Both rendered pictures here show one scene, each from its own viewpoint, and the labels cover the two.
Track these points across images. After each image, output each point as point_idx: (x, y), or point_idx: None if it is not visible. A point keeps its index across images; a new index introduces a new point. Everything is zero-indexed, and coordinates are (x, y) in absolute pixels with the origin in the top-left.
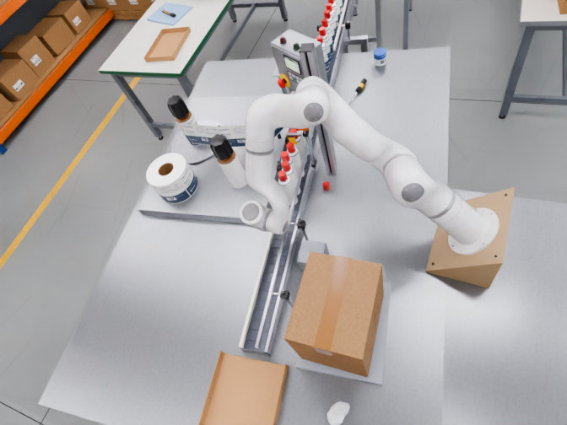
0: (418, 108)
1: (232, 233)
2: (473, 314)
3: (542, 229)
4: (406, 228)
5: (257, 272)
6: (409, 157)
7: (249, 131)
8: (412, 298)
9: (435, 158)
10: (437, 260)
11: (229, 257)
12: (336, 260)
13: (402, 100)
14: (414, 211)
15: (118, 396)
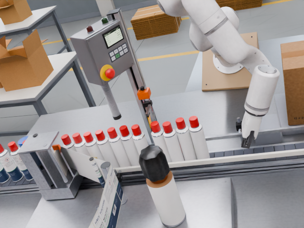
0: (101, 117)
1: (250, 217)
2: (282, 68)
3: None
4: (221, 101)
5: (296, 176)
6: None
7: (213, 3)
8: (281, 88)
9: (156, 101)
10: (249, 78)
11: (287, 210)
12: (286, 58)
13: (87, 127)
14: (205, 101)
15: None
